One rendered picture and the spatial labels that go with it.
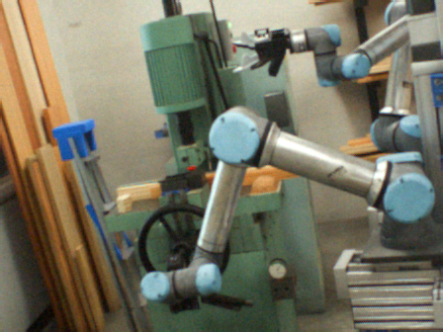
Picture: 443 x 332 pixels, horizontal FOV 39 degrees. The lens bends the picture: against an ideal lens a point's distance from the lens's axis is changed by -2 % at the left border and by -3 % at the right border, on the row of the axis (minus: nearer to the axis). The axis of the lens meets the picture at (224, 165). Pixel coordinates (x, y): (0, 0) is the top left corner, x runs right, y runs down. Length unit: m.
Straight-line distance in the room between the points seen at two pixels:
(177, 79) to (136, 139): 2.54
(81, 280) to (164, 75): 1.69
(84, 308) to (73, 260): 0.28
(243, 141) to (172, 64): 0.75
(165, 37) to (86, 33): 2.59
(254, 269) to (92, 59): 2.83
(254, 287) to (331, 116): 2.46
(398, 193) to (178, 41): 0.99
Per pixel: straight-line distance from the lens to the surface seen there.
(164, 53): 2.15
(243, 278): 2.19
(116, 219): 2.21
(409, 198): 1.48
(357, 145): 4.07
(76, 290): 3.59
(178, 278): 1.64
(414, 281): 1.70
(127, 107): 4.65
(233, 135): 1.46
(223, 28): 2.47
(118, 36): 4.63
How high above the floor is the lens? 1.41
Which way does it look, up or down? 11 degrees down
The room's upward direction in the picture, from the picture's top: 11 degrees counter-clockwise
